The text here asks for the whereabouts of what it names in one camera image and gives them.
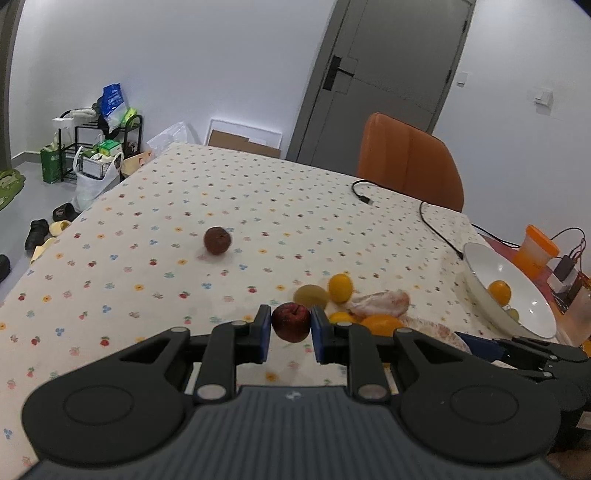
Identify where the large orange mandarin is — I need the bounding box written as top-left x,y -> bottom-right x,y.
361,314 -> 405,338

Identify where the peeled pomelo segment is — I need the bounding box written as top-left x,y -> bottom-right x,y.
346,290 -> 411,318

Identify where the small yellow orange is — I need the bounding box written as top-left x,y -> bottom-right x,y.
328,273 -> 353,304

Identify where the red apple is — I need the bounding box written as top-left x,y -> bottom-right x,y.
271,302 -> 311,343

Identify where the green-brown kiwi fruit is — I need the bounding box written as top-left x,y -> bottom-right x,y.
294,284 -> 329,309

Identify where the dark brown round fruit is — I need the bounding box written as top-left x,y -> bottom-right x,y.
204,226 -> 232,256

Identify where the white plate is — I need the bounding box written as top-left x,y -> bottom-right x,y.
463,242 -> 557,340

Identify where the black power adapter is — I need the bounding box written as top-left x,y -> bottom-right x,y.
553,255 -> 575,282

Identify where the orange lidded cup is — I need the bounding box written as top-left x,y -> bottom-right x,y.
512,225 -> 560,280

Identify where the yellow slipper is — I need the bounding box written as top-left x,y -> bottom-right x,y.
49,220 -> 71,237

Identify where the black shoe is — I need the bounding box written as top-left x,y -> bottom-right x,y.
24,219 -> 49,254

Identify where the white plastic bag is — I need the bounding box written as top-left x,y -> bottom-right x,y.
72,147 -> 123,212

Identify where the green floor mat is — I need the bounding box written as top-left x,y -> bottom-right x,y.
0,169 -> 26,210

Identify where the orange chair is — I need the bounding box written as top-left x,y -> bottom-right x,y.
356,113 -> 465,212

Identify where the black metal shelf rack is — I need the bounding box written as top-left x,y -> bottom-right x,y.
54,108 -> 144,182

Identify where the cardboard sheet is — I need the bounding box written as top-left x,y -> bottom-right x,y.
207,130 -> 280,158

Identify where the blue plastic bag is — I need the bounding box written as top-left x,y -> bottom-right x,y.
100,83 -> 127,122

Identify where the grey door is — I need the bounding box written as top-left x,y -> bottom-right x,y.
287,0 -> 476,175

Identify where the black usb cable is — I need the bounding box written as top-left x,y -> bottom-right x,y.
351,179 -> 465,259

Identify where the white wall switch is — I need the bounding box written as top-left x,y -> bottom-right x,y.
534,89 -> 553,108

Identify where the black door handle lock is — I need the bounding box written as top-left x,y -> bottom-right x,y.
322,55 -> 353,91

